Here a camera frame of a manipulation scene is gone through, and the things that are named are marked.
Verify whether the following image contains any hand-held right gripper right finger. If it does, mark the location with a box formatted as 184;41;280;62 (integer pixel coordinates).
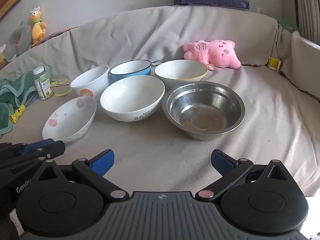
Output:
195;149;294;202

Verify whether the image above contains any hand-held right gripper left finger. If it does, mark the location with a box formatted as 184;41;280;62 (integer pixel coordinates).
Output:
37;149;129;202

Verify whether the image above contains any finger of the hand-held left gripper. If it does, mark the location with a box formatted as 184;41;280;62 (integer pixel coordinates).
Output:
0;140;66;178
0;138;55;157

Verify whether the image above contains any white floral plate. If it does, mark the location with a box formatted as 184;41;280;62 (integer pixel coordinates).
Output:
42;96;97;143

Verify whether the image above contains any stainless steel bowl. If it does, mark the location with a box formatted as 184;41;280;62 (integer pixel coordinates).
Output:
162;82;246;140

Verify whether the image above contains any white bowl printed side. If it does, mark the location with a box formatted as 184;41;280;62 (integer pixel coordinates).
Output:
100;75;165;122

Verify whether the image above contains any white paper bowl orange logo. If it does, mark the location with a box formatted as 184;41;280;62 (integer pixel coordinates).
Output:
69;65;110;98

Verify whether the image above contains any blue enamel bowl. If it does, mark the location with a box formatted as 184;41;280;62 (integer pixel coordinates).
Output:
109;59;152;82

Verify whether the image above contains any white bowl yellow rim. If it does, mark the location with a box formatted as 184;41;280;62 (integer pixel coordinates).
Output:
154;59;208;88

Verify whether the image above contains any small yellow toy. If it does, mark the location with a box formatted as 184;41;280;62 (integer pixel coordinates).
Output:
9;105;27;124

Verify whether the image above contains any green blanket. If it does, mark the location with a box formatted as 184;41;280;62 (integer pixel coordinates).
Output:
0;65;52;136

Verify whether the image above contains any clear bottle white cap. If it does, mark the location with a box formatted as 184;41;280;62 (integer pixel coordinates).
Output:
33;66;53;100

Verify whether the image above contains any grey neck pillow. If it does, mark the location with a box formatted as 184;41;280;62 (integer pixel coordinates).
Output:
5;21;32;62

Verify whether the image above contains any pink plush toy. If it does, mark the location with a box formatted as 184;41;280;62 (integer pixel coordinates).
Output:
183;39;242;71

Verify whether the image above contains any yellow clip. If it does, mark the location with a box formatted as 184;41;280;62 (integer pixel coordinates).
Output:
268;57;282;71

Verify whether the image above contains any yellow duck plush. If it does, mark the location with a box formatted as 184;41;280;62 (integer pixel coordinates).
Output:
29;5;47;44

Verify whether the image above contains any green packet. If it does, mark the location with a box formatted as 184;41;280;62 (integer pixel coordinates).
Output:
279;19;299;33

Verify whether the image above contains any dark blue box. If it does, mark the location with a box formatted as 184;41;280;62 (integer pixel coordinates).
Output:
174;0;250;11

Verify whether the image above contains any striped curtain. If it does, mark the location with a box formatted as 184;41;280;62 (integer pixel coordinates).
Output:
292;0;320;46

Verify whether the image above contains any yellow strap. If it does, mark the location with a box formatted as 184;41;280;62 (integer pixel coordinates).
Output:
50;80;72;97

